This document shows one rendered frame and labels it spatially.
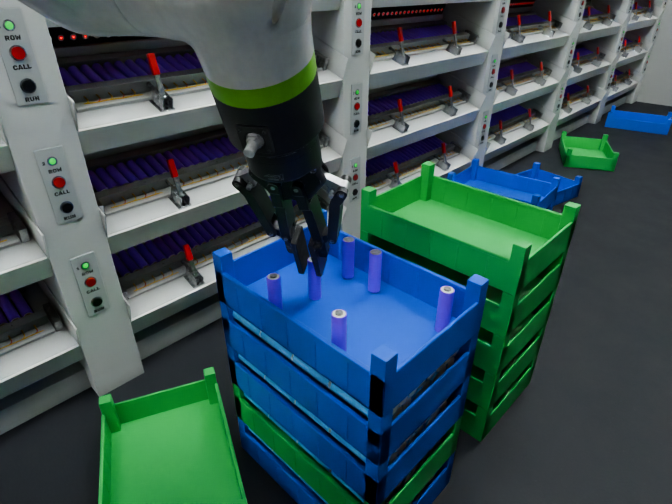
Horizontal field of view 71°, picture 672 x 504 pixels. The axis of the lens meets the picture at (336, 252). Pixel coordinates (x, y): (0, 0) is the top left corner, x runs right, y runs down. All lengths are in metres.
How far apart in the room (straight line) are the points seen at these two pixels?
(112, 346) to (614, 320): 1.13
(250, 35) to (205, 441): 0.73
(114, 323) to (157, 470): 0.28
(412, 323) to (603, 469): 0.48
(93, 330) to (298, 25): 0.75
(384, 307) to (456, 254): 0.16
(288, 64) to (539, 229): 0.62
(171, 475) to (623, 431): 0.80
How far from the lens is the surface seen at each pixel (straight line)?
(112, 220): 0.95
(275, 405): 0.70
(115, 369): 1.06
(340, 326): 0.54
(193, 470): 0.90
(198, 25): 0.36
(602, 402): 1.09
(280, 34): 0.36
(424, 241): 0.77
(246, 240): 1.17
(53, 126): 0.84
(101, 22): 0.42
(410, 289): 0.68
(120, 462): 0.95
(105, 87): 0.93
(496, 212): 0.92
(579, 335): 1.24
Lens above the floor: 0.72
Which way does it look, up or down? 30 degrees down
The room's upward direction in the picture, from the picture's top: straight up
